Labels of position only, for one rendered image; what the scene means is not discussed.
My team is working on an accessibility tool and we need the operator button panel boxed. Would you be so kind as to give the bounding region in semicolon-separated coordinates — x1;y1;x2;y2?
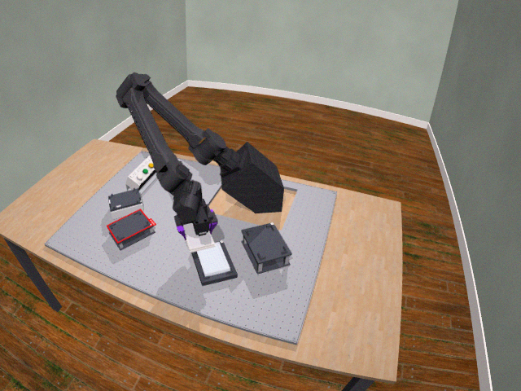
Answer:
125;156;157;194

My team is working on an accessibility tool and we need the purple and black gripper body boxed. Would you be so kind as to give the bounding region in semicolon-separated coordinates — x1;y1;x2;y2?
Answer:
174;204;217;226

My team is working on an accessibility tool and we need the white rectangular plate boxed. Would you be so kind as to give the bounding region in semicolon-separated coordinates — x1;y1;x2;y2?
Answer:
183;223;216;253

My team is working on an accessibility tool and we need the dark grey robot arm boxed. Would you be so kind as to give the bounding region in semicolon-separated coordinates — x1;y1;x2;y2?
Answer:
116;72;247;236

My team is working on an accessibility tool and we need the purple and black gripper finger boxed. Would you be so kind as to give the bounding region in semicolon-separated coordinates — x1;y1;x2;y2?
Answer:
177;226;186;240
209;222;218;234

